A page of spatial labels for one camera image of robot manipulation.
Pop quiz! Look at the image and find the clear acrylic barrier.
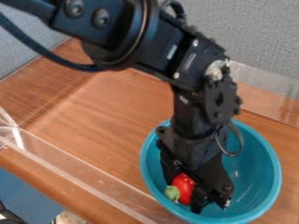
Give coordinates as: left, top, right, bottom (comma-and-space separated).
0, 36, 73, 84
0, 129, 183, 224
69, 38, 299, 128

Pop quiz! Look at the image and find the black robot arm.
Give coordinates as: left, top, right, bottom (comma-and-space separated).
0, 0, 241, 213

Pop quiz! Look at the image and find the clear acrylic left barrier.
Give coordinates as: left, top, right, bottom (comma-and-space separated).
0, 36, 73, 84

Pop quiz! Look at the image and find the blue plastic bowl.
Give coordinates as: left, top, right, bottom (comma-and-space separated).
140, 120, 283, 224

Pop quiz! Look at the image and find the clear acrylic back barrier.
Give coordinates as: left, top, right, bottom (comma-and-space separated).
69, 38, 299, 128

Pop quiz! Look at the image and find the clear acrylic front barrier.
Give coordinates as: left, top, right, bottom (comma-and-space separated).
0, 129, 183, 224

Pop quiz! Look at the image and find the clear acrylic left bracket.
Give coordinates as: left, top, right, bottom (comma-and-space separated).
0, 107, 24, 150

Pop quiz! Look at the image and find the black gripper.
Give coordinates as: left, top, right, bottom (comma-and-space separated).
156, 126, 235, 214

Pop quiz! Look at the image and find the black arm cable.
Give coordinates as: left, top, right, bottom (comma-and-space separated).
0, 12, 106, 73

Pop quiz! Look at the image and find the red toy strawberry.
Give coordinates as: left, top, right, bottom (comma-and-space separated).
164, 172, 195, 206

